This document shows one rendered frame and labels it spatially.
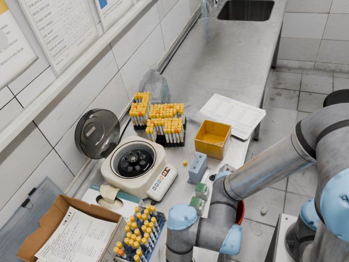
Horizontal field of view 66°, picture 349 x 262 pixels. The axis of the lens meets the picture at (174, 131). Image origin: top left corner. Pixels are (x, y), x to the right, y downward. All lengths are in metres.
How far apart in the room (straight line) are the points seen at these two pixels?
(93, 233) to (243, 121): 0.84
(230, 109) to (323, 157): 0.99
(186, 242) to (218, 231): 0.09
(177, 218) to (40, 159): 0.61
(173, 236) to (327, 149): 0.44
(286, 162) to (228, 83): 1.07
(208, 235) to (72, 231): 0.59
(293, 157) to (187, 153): 0.74
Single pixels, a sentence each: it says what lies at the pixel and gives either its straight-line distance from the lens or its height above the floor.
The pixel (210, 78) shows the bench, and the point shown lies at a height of 0.87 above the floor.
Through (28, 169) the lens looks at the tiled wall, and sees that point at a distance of 1.09.
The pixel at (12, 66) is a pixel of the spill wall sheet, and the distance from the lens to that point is 0.98.
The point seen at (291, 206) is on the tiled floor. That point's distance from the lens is 2.15.
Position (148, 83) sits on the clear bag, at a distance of 1.48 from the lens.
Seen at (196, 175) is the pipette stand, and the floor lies 0.96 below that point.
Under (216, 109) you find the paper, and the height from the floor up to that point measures 0.89.
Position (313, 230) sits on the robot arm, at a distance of 0.84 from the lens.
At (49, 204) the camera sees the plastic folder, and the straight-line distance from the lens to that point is 1.16.
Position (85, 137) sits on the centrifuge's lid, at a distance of 1.19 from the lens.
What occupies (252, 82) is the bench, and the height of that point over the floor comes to 0.87.
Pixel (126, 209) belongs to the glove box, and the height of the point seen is 0.94.
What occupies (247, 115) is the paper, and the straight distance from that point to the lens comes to 1.40.
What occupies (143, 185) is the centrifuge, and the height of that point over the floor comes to 0.98.
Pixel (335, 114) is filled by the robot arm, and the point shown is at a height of 1.53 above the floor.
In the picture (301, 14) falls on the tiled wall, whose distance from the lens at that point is 3.05.
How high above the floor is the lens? 1.86
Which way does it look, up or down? 46 degrees down
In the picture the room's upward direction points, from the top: 12 degrees counter-clockwise
